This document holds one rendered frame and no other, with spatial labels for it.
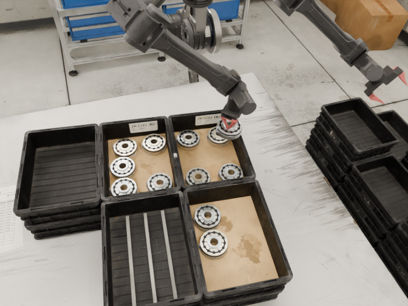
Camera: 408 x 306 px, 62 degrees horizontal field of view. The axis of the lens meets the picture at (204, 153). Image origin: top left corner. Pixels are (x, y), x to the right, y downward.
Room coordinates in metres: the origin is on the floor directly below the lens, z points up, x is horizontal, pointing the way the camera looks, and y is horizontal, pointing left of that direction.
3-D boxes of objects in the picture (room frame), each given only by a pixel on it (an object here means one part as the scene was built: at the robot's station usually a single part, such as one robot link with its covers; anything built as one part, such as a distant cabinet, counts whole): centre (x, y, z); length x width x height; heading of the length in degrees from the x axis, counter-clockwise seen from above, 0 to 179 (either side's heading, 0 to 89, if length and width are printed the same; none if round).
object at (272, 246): (0.55, -0.13, 0.87); 0.40 x 0.30 x 0.11; 16
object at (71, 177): (0.77, 0.56, 0.87); 0.40 x 0.30 x 0.11; 16
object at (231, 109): (0.95, -0.10, 1.16); 0.10 x 0.07 x 0.07; 159
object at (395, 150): (1.65, -1.29, 0.26); 0.40 x 0.30 x 0.23; 23
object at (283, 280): (0.55, -0.13, 0.92); 0.40 x 0.30 x 0.02; 16
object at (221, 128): (0.95, -0.09, 1.04); 0.10 x 0.10 x 0.01
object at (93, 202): (0.77, 0.56, 0.92); 0.40 x 0.30 x 0.02; 16
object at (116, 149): (0.94, 0.35, 0.86); 0.10 x 0.10 x 0.01
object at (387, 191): (1.13, -1.08, 0.31); 0.40 x 0.30 x 0.34; 23
